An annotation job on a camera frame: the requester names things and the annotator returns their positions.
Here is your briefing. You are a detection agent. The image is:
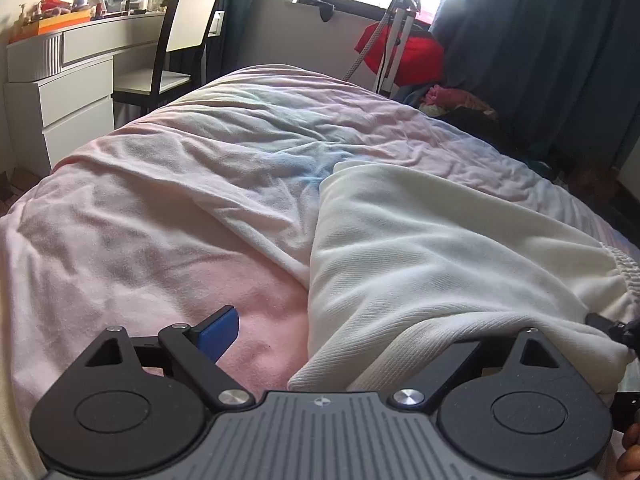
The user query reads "person's right hand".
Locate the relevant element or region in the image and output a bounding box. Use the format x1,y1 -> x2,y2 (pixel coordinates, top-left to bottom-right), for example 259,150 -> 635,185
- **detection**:
617,422 -> 640,476

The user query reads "row of cosmetic bottles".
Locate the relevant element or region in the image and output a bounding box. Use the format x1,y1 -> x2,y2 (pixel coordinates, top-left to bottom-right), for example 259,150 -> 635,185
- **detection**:
93,0 -> 168,17

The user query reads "pile of colourful clothes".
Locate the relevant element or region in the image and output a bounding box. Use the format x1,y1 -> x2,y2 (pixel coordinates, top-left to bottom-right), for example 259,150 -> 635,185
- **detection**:
409,84 -> 527,162

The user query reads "narrow teal curtain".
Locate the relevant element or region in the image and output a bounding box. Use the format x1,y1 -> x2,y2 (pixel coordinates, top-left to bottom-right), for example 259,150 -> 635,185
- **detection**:
184,0 -> 247,88

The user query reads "bed with pastel sheet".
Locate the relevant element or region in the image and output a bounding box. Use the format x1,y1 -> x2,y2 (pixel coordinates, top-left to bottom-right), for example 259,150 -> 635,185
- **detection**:
0,64 -> 640,480

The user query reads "wide teal curtain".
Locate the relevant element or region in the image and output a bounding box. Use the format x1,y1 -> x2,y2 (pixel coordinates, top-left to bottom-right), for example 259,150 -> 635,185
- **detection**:
429,0 -> 640,173

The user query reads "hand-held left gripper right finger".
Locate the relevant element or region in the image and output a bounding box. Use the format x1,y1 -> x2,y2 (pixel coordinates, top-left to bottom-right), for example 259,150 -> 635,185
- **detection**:
391,327 -> 577,411

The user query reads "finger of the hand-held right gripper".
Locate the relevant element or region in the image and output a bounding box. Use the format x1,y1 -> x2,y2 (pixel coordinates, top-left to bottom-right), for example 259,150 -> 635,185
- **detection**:
585,312 -> 640,361

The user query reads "red bag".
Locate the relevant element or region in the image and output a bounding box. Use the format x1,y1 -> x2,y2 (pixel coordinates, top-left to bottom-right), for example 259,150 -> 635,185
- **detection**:
354,21 -> 447,87

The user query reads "white dressing table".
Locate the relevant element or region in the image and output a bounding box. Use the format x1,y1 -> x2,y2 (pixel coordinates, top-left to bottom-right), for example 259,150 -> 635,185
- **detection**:
4,9 -> 167,177

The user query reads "standing garment steamer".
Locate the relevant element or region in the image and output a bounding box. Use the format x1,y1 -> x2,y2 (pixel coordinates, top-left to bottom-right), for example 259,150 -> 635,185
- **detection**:
344,0 -> 422,97

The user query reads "cream white zip jacket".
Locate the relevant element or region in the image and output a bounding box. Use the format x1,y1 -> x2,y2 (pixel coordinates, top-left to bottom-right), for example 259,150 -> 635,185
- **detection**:
287,160 -> 640,397

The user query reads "cardboard box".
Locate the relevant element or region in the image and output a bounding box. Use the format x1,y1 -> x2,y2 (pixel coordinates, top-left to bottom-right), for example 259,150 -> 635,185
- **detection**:
570,161 -> 622,202

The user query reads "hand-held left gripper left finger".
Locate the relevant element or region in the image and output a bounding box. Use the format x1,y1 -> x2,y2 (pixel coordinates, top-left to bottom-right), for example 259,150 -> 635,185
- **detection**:
84,305 -> 257,411

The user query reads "white and black chair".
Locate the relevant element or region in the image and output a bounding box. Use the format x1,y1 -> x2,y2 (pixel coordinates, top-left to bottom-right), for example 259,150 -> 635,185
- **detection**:
111,0 -> 224,117

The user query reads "orange box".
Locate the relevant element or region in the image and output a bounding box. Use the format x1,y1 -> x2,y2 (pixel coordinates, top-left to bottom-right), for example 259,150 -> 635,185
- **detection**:
9,6 -> 94,44

